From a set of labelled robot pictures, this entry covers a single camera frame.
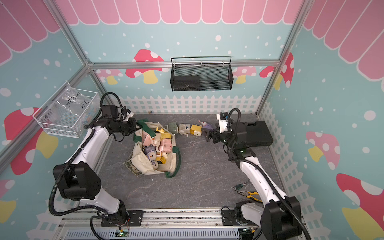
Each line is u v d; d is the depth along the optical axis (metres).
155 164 0.87
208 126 1.05
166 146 0.89
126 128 0.73
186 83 0.88
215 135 0.67
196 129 1.04
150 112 1.24
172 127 1.06
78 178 0.46
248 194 0.81
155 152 0.89
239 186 0.84
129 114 0.81
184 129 1.06
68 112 0.72
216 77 0.95
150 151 0.87
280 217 0.39
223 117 0.65
